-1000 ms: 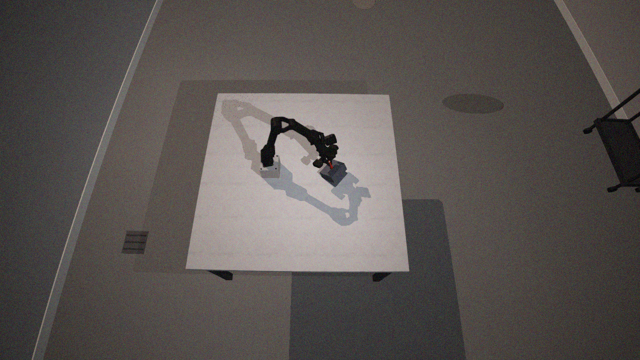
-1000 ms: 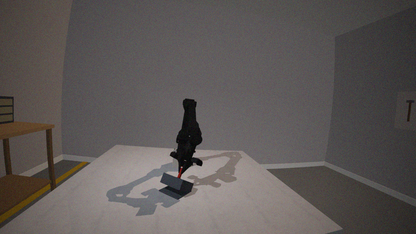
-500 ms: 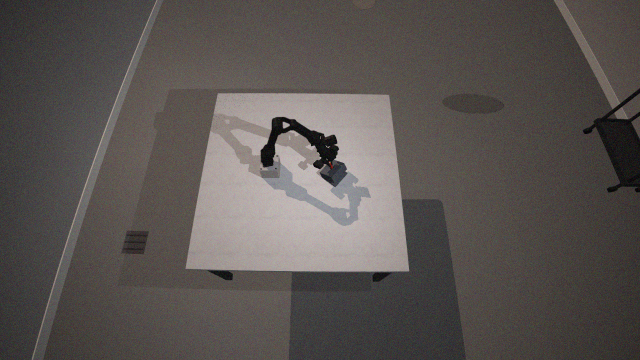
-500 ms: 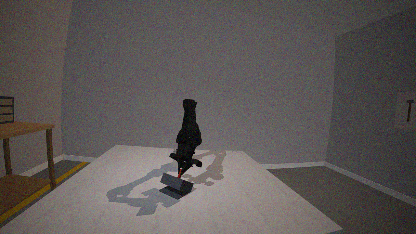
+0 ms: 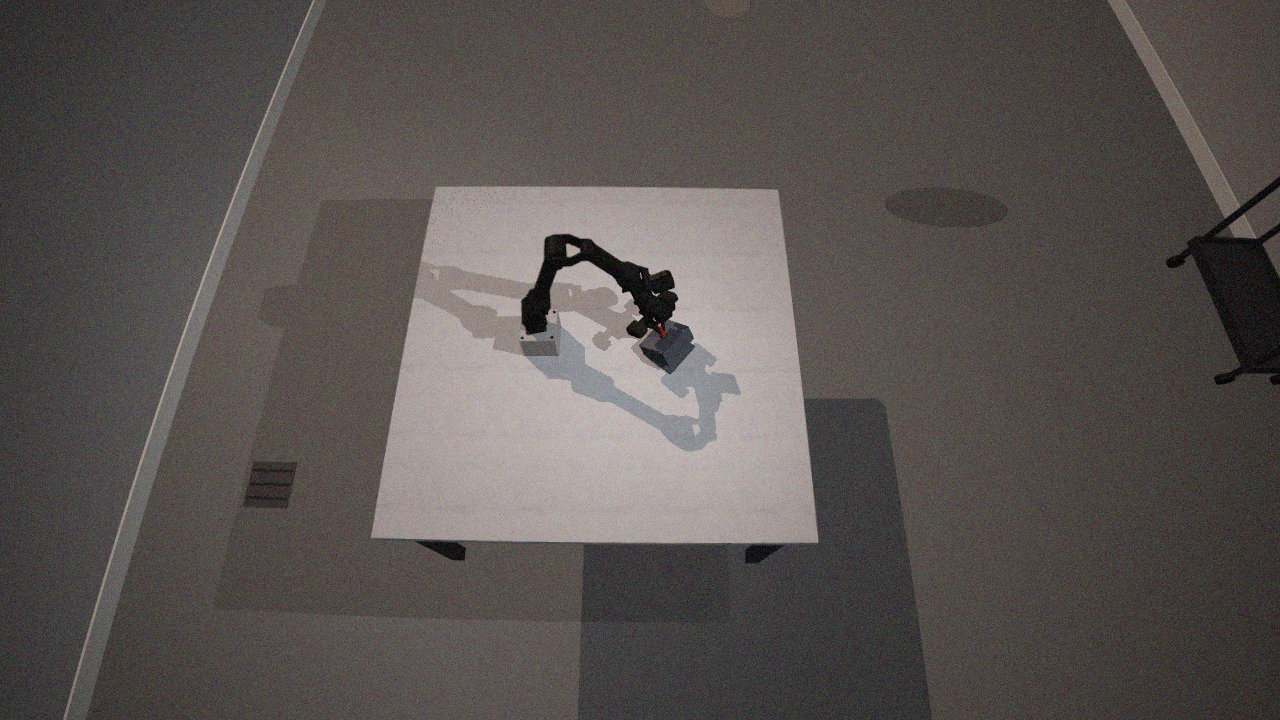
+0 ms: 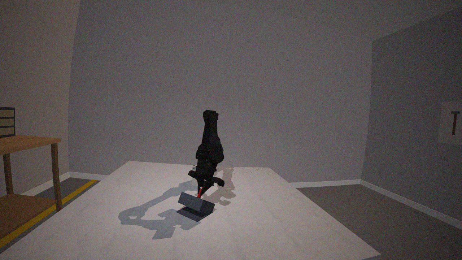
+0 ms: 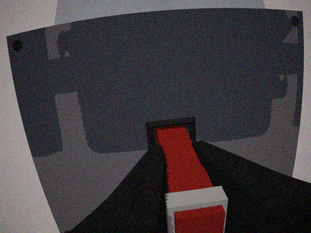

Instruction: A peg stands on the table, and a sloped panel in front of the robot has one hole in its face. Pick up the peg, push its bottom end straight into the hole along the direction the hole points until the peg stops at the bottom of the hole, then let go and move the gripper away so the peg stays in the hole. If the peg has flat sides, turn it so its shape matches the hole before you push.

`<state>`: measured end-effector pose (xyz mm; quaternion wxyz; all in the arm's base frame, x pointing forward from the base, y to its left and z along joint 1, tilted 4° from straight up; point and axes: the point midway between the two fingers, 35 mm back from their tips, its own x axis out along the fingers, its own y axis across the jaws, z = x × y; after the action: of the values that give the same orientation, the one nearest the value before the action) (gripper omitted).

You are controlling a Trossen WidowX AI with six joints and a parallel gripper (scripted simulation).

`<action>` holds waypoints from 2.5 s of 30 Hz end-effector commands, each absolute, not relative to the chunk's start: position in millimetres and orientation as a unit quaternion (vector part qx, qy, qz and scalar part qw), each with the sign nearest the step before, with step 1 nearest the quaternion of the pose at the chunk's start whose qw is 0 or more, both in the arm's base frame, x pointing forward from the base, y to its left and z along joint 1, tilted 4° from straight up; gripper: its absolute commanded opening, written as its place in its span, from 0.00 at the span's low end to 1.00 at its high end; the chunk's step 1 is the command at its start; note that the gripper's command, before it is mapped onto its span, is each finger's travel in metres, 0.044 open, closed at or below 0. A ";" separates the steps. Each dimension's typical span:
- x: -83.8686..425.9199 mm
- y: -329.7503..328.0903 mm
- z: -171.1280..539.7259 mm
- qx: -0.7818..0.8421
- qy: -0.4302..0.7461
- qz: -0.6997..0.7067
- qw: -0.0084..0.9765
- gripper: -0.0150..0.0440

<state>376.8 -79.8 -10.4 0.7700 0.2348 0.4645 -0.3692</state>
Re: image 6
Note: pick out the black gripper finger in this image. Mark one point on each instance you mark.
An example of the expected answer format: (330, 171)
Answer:
(200, 184)
(206, 186)

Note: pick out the dark grey sloped panel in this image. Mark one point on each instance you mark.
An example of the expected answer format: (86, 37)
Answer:
(196, 208)

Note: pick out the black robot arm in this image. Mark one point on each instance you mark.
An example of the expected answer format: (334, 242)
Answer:
(210, 151)

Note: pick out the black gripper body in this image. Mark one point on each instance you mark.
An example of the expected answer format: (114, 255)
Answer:
(212, 179)

